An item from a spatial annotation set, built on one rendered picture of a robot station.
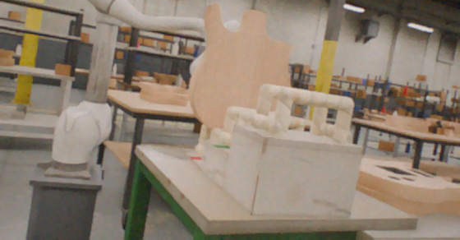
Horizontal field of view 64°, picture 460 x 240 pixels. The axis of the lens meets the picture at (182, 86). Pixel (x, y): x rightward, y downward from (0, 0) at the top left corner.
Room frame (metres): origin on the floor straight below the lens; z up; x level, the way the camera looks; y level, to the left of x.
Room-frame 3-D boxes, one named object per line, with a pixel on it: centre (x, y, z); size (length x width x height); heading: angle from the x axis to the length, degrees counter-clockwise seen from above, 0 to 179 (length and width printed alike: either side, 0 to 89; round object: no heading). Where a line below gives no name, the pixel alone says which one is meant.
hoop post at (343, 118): (0.85, -0.39, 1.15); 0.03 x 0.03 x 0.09
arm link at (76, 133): (1.53, 0.42, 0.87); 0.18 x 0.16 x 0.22; 173
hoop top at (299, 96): (0.83, -0.31, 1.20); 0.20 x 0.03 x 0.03; 109
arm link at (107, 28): (1.73, 0.39, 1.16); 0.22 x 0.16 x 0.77; 173
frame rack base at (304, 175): (0.87, -0.29, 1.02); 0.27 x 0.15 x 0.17; 110
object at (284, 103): (0.80, -0.23, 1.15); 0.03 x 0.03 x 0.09
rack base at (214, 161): (1.02, -0.25, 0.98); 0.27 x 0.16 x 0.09; 110
